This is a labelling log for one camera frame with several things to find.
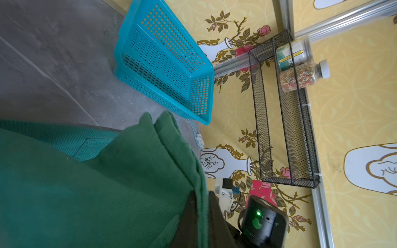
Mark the small brush clear handle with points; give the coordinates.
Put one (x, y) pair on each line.
(197, 136)

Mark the teal plastic basket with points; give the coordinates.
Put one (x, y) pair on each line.
(156, 56)

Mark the green long pants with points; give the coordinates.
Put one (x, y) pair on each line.
(131, 195)

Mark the black wire mesh basket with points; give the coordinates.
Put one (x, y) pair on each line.
(298, 145)

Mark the jar with yellow label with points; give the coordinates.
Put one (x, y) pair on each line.
(298, 52)

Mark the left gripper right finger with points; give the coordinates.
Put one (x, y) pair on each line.
(219, 232)

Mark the jar with colourful beads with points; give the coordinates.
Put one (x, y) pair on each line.
(304, 75)

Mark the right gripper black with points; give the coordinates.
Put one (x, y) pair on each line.
(228, 195)

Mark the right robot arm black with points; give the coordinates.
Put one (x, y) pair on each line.
(261, 224)

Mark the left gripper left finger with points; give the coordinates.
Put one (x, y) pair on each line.
(186, 234)

